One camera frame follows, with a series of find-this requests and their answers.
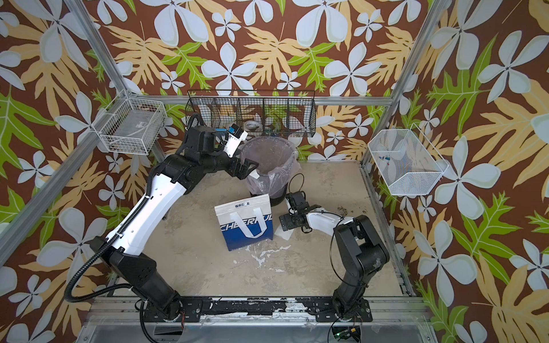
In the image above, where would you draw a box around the torn receipt piece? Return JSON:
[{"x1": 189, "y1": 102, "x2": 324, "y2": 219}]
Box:
[{"x1": 274, "y1": 225, "x2": 293, "y2": 241}]

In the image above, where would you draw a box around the white paper receipt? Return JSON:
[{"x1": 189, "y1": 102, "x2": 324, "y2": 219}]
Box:
[{"x1": 249, "y1": 170, "x2": 260, "y2": 180}]

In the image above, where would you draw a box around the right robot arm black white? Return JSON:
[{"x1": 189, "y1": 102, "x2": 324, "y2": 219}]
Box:
[{"x1": 280, "y1": 191, "x2": 390, "y2": 322}]

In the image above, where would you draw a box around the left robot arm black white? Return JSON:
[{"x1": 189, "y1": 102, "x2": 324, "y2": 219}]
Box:
[{"x1": 64, "y1": 124, "x2": 258, "y2": 320}]

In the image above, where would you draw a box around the blue white takeout bag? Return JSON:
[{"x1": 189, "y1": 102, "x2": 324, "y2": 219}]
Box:
[{"x1": 214, "y1": 194, "x2": 274, "y2": 251}]

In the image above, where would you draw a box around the black mesh trash bin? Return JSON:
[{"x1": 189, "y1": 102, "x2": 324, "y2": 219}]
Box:
[{"x1": 246, "y1": 136, "x2": 297, "y2": 207}]

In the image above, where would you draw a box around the clear plastic bin liner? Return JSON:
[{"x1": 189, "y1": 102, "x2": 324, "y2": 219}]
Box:
[{"x1": 238, "y1": 136, "x2": 301, "y2": 199}]

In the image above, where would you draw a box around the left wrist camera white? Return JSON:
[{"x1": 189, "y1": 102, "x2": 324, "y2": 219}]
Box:
[{"x1": 224, "y1": 124, "x2": 248, "y2": 157}]

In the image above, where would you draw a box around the black wire wall basket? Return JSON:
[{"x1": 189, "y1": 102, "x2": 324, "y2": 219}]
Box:
[{"x1": 186, "y1": 89, "x2": 317, "y2": 138}]

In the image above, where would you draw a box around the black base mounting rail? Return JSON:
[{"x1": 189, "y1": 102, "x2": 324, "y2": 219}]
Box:
[{"x1": 141, "y1": 297, "x2": 373, "y2": 324}]

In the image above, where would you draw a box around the white wire basket left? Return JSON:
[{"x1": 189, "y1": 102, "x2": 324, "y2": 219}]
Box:
[{"x1": 94, "y1": 97, "x2": 167, "y2": 155}]

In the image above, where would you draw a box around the white wire basket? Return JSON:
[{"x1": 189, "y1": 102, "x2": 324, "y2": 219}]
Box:
[
  {"x1": 94, "y1": 97, "x2": 167, "y2": 155},
  {"x1": 368, "y1": 129, "x2": 449, "y2": 197}
]

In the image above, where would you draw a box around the white wire basket right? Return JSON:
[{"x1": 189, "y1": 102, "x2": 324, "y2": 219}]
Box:
[{"x1": 368, "y1": 129, "x2": 449, "y2": 197}]

